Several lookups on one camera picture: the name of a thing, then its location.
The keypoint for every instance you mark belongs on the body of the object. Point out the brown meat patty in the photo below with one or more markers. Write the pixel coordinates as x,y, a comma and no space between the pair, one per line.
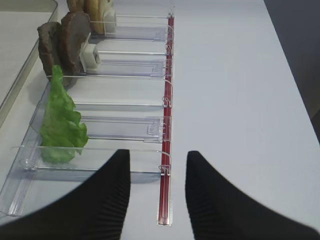
48,48
75,28

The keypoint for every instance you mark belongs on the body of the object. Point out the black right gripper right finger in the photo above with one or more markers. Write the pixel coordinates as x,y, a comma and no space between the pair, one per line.
218,210

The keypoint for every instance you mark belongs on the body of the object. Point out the bun half front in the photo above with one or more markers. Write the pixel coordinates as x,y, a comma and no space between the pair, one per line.
96,10

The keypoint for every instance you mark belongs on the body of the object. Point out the white paper tray liner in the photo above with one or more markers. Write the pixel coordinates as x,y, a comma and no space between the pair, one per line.
18,35

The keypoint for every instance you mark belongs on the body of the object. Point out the brown meat patty rear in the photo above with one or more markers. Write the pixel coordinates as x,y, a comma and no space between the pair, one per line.
75,28

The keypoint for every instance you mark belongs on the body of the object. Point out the clear acrylic rack right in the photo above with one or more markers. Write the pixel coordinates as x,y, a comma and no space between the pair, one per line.
125,103

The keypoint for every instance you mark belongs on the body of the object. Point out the green lettuce leaf in rack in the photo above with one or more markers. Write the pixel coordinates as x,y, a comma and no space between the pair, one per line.
62,133

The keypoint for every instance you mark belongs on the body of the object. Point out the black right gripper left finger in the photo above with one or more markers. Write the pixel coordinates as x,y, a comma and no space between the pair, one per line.
95,210

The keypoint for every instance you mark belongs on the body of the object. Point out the brown meat patty front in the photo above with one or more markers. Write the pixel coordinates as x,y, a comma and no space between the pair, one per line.
48,48

